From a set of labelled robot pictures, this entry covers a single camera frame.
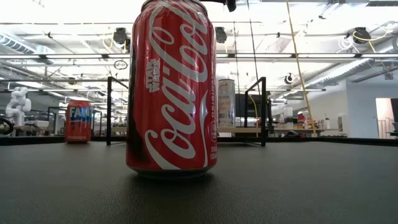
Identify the silver slim beverage can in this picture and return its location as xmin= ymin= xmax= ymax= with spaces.
xmin=217 ymin=78 xmax=236 ymax=128

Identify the red Coca-Cola can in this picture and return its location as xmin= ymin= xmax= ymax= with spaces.
xmin=125 ymin=0 xmax=218 ymax=180

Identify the red Fanta can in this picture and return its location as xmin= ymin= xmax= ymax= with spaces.
xmin=64 ymin=100 xmax=93 ymax=144

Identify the black monitor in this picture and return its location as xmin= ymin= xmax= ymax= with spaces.
xmin=235 ymin=93 xmax=270 ymax=118

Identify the long ceiling light strip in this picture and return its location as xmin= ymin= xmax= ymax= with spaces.
xmin=0 ymin=53 xmax=398 ymax=60

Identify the black table mat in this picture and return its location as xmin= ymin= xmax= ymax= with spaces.
xmin=0 ymin=141 xmax=398 ymax=224

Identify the yellow power cable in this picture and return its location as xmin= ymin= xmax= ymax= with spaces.
xmin=285 ymin=0 xmax=318 ymax=138

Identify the wooden shelf with black frame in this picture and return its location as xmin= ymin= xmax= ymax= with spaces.
xmin=105 ymin=76 xmax=267 ymax=147

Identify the black hanging ring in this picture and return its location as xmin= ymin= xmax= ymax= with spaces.
xmin=113 ymin=59 xmax=129 ymax=71

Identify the silver ventilation duct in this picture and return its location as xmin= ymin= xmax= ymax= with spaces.
xmin=306 ymin=37 xmax=398 ymax=88
xmin=0 ymin=34 xmax=55 ymax=65

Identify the black curved hose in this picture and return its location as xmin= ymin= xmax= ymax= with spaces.
xmin=0 ymin=116 xmax=15 ymax=136

